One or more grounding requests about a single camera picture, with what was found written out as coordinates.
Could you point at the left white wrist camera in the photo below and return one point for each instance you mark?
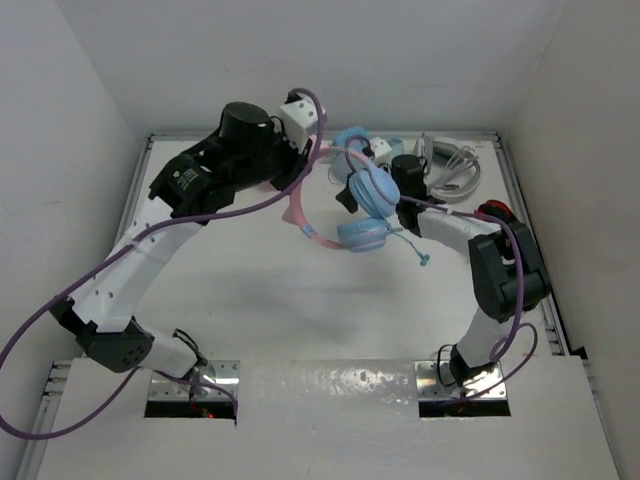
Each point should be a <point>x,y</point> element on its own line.
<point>299,123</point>

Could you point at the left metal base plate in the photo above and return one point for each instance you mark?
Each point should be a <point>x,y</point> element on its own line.
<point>223,373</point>

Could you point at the metal base plate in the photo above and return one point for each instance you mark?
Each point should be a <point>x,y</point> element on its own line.
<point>223,373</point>
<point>434,383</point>

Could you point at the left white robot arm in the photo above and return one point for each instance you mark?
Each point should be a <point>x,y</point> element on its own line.
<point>101,312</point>

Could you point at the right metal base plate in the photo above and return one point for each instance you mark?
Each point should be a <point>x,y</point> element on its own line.
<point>434,383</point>

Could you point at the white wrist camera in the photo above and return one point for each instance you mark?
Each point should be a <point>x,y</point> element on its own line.
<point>382,150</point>
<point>299,123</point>

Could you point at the grey white headphones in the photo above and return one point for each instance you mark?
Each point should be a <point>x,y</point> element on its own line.
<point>451,171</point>

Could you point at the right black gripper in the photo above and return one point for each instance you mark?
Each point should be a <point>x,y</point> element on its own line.
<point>346,197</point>

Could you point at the blue pink cat-ear headphones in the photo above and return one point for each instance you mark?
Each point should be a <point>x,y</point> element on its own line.
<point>361,236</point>

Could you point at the light blue headphones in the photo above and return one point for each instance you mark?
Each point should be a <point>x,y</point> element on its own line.
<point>357,139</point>

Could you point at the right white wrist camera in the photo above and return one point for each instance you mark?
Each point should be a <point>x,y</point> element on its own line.
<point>382,150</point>

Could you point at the red black headphones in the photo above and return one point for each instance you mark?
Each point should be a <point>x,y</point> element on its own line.
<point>497,209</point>

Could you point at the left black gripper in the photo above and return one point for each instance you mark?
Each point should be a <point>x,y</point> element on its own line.
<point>292,157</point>

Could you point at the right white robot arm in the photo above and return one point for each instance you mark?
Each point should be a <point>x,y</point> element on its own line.
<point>508,274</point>

